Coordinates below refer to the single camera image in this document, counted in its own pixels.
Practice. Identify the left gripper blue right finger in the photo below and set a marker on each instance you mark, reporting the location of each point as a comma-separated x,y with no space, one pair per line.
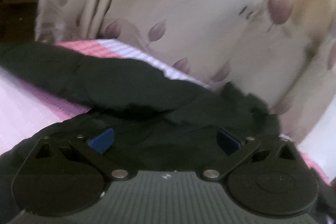
236,151

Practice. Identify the black padded jacket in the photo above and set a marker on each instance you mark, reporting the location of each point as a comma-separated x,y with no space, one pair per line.
55,184

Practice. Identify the beige tulip print curtain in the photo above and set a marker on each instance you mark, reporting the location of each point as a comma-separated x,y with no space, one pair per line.
283,51

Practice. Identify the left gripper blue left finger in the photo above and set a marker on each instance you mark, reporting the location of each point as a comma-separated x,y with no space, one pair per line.
93,149

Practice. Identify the pink checked bed sheet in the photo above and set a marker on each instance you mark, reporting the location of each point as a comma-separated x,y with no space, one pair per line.
52,98

